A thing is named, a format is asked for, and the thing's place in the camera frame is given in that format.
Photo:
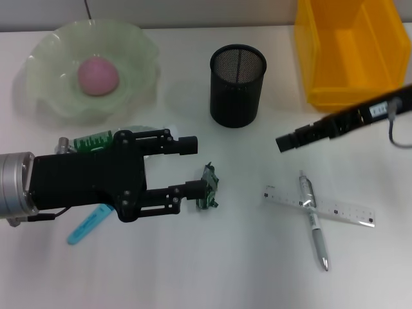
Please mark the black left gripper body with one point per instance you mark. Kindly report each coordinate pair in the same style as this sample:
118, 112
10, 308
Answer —
87, 177

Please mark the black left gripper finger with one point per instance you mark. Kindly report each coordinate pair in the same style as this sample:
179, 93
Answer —
170, 145
174, 196

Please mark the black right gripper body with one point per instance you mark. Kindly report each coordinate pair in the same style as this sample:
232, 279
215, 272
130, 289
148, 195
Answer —
363, 112

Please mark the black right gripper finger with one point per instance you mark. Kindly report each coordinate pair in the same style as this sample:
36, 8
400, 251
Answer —
305, 136

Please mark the clear green label water bottle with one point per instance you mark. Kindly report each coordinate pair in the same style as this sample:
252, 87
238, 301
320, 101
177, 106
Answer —
93, 141

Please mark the green plastic wrapper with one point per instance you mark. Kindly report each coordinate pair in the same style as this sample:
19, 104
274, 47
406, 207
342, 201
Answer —
212, 183

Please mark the pink peach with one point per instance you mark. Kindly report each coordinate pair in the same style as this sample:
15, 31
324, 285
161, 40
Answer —
98, 77

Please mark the blue capped scissors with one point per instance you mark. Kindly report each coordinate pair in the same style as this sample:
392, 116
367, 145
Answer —
85, 227

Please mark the black mesh pen holder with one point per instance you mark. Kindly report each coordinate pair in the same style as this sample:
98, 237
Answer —
235, 96

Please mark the transparent plastic ruler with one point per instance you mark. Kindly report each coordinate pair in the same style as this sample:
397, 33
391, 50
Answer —
341, 210

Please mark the pale green glass fruit plate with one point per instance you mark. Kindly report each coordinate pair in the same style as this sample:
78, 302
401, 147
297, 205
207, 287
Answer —
58, 96

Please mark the silver ballpoint pen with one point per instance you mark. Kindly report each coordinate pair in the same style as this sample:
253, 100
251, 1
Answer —
317, 231

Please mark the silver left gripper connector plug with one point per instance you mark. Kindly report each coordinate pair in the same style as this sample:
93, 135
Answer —
63, 144

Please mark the yellow plastic bin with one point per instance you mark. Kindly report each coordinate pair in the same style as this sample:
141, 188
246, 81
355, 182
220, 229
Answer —
354, 64

